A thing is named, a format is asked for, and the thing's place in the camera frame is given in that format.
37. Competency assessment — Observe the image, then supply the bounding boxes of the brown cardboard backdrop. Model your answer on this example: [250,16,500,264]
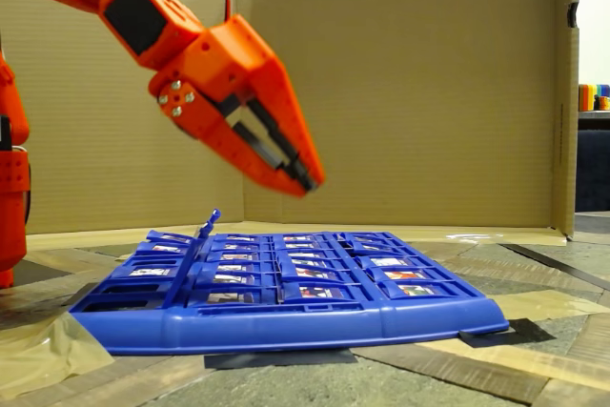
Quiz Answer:
[0,0,581,241]

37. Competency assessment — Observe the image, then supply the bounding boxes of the blue plastic game board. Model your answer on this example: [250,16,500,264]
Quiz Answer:
[69,209,511,356]

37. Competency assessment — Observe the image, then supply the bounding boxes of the black tape piece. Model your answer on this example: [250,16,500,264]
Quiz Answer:
[60,281,100,307]
[458,317,557,349]

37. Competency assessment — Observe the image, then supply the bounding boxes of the crumpled beige masking tape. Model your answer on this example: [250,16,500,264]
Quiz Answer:
[0,314,116,401]

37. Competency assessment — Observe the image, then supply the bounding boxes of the rainbow coloured stacked blocks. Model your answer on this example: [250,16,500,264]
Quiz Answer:
[578,83,610,112]

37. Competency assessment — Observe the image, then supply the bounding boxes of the grey shelf board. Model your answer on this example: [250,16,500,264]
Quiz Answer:
[577,111,610,132]

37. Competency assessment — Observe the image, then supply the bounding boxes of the long black tape strip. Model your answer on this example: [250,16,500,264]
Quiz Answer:
[498,242,610,293]

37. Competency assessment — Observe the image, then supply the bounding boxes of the dark blue furniture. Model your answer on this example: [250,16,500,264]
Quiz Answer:
[574,129,610,214]

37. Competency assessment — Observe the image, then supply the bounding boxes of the flat beige masking tape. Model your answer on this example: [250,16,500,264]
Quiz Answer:
[493,288,610,323]

